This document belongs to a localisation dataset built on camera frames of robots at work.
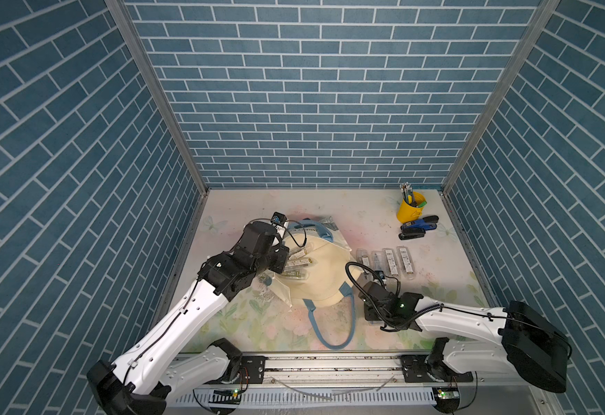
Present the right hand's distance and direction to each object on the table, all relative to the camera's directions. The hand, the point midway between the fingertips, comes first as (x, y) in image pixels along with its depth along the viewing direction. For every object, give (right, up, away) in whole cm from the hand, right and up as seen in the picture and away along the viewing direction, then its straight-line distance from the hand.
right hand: (368, 308), depth 86 cm
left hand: (-25, +22, -13) cm, 36 cm away
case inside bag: (-25, +11, +5) cm, 28 cm away
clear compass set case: (0, +16, +10) cm, 19 cm away
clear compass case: (+6, +14, +10) cm, 18 cm away
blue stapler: (+28, +28, +19) cm, 44 cm away
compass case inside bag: (-24, +14, +6) cm, 28 cm away
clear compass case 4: (-24, +17, +8) cm, 31 cm away
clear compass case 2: (+11, +14, +10) cm, 20 cm away
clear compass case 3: (+16, +14, +10) cm, 23 cm away
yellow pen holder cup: (+20, +32, +18) cm, 42 cm away
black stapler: (+20, +24, +16) cm, 35 cm away
